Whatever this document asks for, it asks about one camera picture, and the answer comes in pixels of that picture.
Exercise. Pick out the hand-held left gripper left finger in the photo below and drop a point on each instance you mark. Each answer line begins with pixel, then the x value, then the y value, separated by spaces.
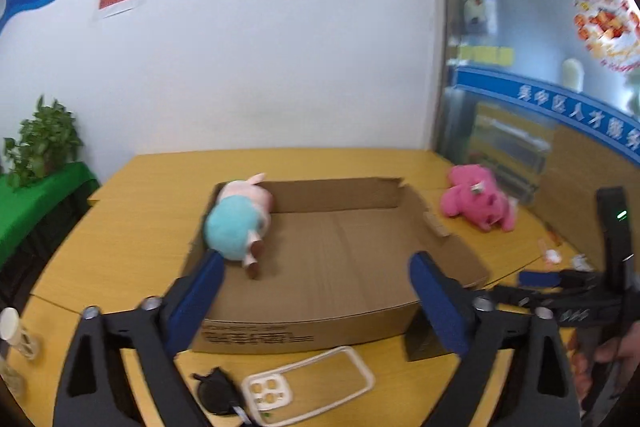
pixel 192 307

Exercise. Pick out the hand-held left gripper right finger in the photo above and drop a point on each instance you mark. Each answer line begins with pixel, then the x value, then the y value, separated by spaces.
pixel 437 307

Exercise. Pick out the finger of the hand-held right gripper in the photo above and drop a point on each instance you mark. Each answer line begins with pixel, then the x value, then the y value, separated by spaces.
pixel 525 297
pixel 542 280

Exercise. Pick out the black sunglasses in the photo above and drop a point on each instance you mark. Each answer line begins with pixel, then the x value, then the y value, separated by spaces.
pixel 217 394

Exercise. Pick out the brown cardboard box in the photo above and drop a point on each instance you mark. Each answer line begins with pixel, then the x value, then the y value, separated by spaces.
pixel 340 257

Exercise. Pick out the wooden desktop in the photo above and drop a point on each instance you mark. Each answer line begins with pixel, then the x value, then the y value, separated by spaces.
pixel 150 207

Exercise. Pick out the person's right hand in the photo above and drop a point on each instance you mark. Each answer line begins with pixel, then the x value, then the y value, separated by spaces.
pixel 627 347

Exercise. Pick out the small white trinket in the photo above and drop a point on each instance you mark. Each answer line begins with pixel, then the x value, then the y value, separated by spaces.
pixel 581 263
pixel 553 257

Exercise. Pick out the blue and pink plush pig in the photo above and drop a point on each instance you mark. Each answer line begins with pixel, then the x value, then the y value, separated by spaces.
pixel 232 222

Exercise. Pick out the pink plush toy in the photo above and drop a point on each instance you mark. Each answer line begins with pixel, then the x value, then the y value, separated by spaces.
pixel 475 202

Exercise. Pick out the white phone case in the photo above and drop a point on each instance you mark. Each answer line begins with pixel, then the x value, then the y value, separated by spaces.
pixel 265 394

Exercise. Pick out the white paper cup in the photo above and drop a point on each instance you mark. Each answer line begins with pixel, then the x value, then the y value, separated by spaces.
pixel 9 324

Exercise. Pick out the blue banner strip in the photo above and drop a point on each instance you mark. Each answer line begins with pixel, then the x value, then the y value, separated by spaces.
pixel 525 94

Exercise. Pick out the large green potted plant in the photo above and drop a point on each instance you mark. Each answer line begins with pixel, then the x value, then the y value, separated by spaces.
pixel 45 142

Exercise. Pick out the round red window sticker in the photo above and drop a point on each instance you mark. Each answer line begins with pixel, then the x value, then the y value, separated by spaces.
pixel 602 27

